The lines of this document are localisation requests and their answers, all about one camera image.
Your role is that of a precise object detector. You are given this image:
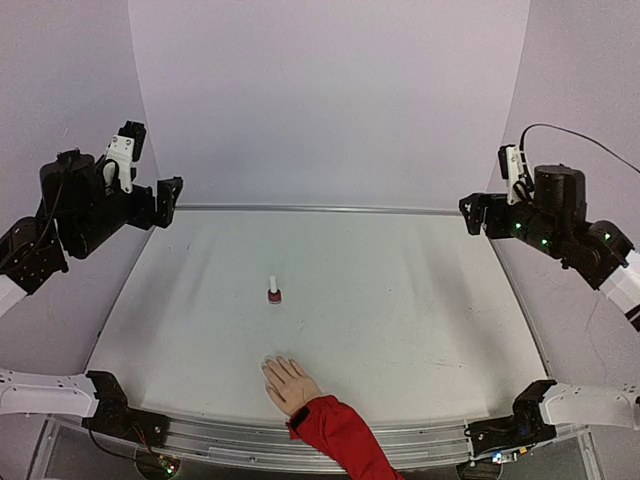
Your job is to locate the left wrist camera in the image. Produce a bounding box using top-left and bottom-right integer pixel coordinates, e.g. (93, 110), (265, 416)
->
(101, 120), (147, 194)

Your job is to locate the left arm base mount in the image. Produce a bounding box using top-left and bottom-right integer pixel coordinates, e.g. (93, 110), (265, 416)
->
(82, 371), (170, 447)

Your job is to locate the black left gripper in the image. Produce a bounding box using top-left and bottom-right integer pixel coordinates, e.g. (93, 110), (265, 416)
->
(72, 178), (186, 259)

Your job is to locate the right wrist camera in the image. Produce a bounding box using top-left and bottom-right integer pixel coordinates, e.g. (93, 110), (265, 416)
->
(498, 145), (533, 206)

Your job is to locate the circuit board with leds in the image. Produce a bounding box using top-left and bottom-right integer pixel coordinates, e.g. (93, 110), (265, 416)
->
(134, 450), (181, 480)

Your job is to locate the mannequin hand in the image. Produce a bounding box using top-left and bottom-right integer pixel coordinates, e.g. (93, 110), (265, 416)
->
(261, 356), (322, 417)

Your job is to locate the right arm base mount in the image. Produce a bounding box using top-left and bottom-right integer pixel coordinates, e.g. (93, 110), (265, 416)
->
(465, 380), (557, 458)

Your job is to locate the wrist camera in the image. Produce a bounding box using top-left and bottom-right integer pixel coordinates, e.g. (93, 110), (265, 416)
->
(498, 145), (533, 206)
(101, 120), (147, 194)

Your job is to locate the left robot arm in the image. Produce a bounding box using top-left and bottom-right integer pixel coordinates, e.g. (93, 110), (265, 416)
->
(1, 149), (184, 437)

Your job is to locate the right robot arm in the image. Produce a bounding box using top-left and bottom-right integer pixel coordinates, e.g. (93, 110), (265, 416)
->
(459, 165), (639, 436)

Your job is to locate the aluminium front rail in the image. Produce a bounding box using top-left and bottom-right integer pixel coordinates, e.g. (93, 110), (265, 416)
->
(47, 404), (589, 474)

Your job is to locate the red jacket sleeve forearm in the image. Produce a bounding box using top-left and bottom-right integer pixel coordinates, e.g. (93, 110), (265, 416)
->
(287, 395), (403, 480)

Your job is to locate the red nail polish bottle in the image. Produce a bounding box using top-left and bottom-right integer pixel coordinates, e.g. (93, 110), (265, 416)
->
(267, 290), (282, 305)

